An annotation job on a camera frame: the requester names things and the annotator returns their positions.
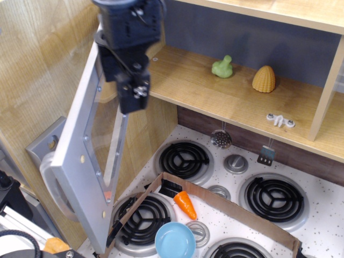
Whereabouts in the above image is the grey toy microwave door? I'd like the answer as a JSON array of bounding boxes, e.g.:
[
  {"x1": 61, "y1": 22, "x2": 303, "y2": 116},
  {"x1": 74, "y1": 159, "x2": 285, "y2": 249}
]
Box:
[{"x1": 40, "y1": 33, "x2": 128, "y2": 254}]

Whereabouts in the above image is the silver stove knob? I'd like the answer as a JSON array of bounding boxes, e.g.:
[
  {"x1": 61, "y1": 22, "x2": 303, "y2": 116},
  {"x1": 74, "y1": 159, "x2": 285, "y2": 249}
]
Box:
[
  {"x1": 186, "y1": 221, "x2": 210, "y2": 248},
  {"x1": 208, "y1": 185, "x2": 231, "y2": 200}
]

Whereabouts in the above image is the brown cardboard barrier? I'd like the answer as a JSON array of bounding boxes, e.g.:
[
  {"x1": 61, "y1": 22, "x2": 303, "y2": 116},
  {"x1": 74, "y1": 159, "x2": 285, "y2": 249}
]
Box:
[{"x1": 106, "y1": 173, "x2": 302, "y2": 257}]

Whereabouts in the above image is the orange object bottom left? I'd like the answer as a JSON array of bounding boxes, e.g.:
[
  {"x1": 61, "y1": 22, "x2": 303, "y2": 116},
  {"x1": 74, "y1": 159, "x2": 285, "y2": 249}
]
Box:
[{"x1": 43, "y1": 237, "x2": 70, "y2": 254}]

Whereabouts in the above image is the front silver stove knob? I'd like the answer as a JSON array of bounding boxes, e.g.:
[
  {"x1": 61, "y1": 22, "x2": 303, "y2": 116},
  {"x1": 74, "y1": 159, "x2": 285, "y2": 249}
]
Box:
[{"x1": 186, "y1": 221, "x2": 210, "y2": 248}]

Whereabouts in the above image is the green toy broccoli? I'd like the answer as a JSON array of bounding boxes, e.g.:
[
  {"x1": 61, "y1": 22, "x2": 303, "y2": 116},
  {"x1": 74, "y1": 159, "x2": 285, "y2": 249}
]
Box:
[{"x1": 211, "y1": 55, "x2": 233, "y2": 78}]

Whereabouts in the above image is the light blue bowl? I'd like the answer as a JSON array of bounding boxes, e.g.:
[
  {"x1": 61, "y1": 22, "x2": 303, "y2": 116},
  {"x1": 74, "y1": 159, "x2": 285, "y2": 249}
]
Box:
[{"x1": 155, "y1": 222, "x2": 196, "y2": 258}]

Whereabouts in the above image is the back left stove burner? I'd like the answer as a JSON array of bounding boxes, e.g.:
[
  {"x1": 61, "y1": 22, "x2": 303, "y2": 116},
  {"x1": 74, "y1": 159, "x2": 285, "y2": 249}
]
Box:
[{"x1": 154, "y1": 140, "x2": 214, "y2": 185}]

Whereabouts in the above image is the white door latch clip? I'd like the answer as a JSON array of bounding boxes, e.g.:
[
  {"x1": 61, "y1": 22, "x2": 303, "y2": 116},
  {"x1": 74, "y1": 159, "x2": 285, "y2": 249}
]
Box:
[{"x1": 266, "y1": 113, "x2": 296, "y2": 128}]

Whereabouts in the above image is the grey stove knob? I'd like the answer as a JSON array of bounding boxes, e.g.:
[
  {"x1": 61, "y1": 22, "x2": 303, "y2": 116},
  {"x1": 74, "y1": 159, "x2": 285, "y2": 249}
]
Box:
[{"x1": 224, "y1": 154, "x2": 248, "y2": 174}]

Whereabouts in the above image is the back right stove burner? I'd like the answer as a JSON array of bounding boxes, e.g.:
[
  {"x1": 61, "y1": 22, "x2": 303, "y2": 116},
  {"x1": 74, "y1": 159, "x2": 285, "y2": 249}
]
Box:
[{"x1": 238, "y1": 173, "x2": 310, "y2": 232}]

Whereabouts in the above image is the yellow toy corn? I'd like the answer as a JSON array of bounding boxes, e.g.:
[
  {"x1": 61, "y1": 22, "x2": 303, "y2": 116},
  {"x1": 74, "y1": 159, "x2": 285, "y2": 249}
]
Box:
[{"x1": 252, "y1": 66, "x2": 276, "y2": 93}]

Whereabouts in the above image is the front right stove burner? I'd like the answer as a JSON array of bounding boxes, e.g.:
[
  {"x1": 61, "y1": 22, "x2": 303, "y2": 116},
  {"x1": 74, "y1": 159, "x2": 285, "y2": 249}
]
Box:
[{"x1": 203, "y1": 238, "x2": 272, "y2": 258}]

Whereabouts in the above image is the grey wall holder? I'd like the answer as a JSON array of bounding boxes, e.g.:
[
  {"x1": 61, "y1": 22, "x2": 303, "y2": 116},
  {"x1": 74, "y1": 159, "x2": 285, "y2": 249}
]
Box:
[{"x1": 25, "y1": 116, "x2": 67, "y2": 169}]

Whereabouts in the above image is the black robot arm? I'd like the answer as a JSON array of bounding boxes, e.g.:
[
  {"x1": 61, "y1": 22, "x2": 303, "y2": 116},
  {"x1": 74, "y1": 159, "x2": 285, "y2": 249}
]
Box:
[{"x1": 94, "y1": 1, "x2": 166, "y2": 114}]

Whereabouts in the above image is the toy slotted spatula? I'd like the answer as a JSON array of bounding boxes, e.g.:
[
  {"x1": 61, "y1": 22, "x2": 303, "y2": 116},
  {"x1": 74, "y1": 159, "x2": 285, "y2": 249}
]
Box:
[{"x1": 257, "y1": 146, "x2": 276, "y2": 166}]

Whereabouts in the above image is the orange toy carrot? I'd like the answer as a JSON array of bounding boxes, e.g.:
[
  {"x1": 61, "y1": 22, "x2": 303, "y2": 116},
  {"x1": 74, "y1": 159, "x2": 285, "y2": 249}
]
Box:
[{"x1": 173, "y1": 191, "x2": 197, "y2": 220}]

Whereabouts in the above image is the middle silver stove knob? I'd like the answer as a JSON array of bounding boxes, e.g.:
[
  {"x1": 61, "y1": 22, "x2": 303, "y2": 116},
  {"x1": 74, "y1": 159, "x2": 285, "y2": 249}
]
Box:
[{"x1": 208, "y1": 185, "x2": 231, "y2": 200}]

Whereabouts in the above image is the toy strainer ladle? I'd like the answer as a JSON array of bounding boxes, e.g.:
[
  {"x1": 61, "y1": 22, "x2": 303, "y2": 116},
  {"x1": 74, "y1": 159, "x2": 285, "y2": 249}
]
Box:
[{"x1": 210, "y1": 121, "x2": 232, "y2": 149}]

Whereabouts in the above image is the black braided cable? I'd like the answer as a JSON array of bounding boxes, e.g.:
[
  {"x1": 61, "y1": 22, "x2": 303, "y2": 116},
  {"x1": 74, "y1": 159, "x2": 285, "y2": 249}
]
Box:
[{"x1": 0, "y1": 230, "x2": 41, "y2": 258}]

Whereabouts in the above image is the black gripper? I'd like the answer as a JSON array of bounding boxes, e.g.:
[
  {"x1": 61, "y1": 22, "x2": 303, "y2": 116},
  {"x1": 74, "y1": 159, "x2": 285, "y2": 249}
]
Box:
[{"x1": 94, "y1": 1, "x2": 164, "y2": 114}]

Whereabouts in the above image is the front left stove burner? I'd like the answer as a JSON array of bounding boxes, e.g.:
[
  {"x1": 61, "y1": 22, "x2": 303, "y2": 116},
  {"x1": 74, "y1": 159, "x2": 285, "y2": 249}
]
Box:
[{"x1": 114, "y1": 193, "x2": 176, "y2": 257}]

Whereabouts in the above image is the stove burner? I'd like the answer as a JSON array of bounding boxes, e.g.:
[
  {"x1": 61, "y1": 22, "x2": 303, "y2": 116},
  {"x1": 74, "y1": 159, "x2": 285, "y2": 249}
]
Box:
[
  {"x1": 114, "y1": 193, "x2": 176, "y2": 257},
  {"x1": 238, "y1": 173, "x2": 310, "y2": 232},
  {"x1": 154, "y1": 140, "x2": 214, "y2": 185},
  {"x1": 203, "y1": 238, "x2": 272, "y2": 258}
]

